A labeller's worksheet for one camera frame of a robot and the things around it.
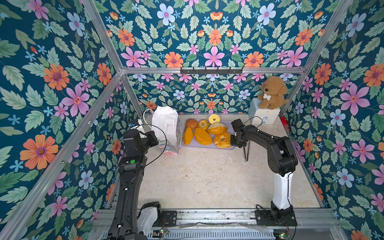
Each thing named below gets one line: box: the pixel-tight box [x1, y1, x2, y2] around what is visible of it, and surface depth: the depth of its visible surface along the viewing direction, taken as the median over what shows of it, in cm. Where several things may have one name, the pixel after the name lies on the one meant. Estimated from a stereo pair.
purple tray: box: [182, 118, 235, 149], surface depth 105 cm
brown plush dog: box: [258, 76, 290, 110], surface depth 96 cm
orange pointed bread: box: [184, 127, 194, 146], surface depth 106 cm
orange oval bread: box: [194, 127, 213, 146], surface depth 104 cm
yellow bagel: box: [197, 119, 210, 130], surface depth 113 cm
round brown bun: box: [186, 118, 198, 130], surface depth 111 cm
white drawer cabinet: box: [248, 97, 281, 125], surface depth 107 cm
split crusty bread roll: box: [207, 122, 228, 135], surface depth 106 cm
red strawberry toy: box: [280, 116, 287, 126], surface depth 120 cm
